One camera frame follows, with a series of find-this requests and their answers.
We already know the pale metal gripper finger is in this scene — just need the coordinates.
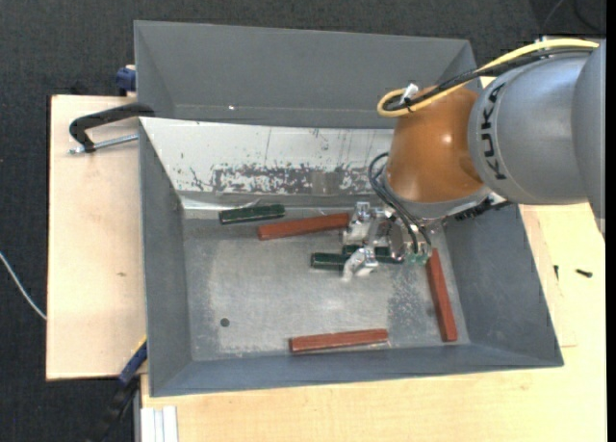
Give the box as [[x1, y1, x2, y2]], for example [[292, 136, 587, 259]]
[[341, 247, 382, 280], [343, 201, 387, 245]]

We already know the dark green flat block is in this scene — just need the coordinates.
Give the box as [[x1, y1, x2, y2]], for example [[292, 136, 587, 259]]
[[310, 245, 403, 272], [218, 203, 286, 225]]

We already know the red-brown flat block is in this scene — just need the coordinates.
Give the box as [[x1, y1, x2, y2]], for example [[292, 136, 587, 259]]
[[425, 247, 459, 343], [288, 327, 390, 353], [257, 212, 351, 242]]

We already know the grey metal bin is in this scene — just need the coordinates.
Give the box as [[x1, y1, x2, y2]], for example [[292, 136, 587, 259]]
[[133, 19, 565, 398]]

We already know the black cylinder on white bracket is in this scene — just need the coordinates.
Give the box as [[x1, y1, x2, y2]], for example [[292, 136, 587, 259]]
[[442, 193, 514, 225]]

